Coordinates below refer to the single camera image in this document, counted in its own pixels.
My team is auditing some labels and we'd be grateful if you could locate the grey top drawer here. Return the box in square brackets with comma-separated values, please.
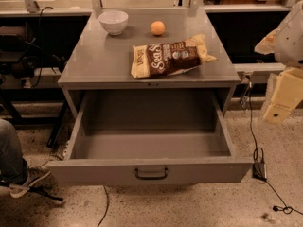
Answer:
[48, 89, 252, 185]

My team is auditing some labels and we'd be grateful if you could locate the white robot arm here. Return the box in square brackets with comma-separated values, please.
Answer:
[255, 1, 303, 125]

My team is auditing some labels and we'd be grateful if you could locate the grey metal drawer cabinet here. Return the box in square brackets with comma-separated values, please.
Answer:
[59, 7, 240, 114]

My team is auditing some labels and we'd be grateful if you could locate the black power adapter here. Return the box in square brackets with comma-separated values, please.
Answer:
[253, 162, 267, 181]

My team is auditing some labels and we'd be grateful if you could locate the brown yellow chip bag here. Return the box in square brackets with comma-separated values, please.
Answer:
[131, 34, 217, 79]

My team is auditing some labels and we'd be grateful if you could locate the orange fruit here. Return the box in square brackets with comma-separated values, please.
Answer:
[151, 21, 166, 36]

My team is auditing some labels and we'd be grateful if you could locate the white ceramic bowl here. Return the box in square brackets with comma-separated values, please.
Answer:
[98, 10, 129, 35]

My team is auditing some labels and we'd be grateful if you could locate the grey sneaker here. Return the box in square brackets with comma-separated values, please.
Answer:
[10, 168, 50, 199]

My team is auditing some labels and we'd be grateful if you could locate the person leg in jeans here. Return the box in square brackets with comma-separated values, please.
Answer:
[0, 119, 28, 184]

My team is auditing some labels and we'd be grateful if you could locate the black cable on floor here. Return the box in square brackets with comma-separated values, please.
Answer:
[247, 76, 303, 216]

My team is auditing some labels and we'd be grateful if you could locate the black floor cable under cabinet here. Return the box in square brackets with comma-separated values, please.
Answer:
[96, 185, 110, 227]

